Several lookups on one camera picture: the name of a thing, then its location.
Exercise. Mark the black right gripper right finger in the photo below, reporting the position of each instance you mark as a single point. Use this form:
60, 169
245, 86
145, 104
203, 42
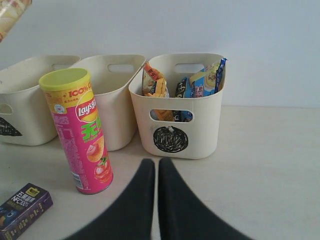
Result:
182, 215

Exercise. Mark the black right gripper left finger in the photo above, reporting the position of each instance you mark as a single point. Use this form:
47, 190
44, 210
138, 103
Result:
130, 216

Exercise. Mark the blue instant noodle packet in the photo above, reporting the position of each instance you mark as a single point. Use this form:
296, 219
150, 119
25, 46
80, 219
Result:
206, 82

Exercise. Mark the orange instant noodle packet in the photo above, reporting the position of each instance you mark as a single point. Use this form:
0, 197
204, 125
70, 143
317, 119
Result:
154, 84

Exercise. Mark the pink Lays chips can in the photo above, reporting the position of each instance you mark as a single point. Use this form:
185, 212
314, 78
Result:
74, 110

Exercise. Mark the yellow Lays chips can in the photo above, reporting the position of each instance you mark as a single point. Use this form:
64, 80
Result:
10, 13

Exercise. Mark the cream bin circle mark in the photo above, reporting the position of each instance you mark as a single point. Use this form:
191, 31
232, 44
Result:
196, 139

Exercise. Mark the purple juice carton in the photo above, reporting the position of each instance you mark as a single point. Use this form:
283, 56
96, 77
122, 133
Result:
22, 209

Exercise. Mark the cream bin triangle mark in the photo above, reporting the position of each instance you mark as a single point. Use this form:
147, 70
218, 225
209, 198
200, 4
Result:
25, 118

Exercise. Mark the cream bin hexagon mark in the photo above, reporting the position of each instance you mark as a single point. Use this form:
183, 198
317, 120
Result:
110, 79

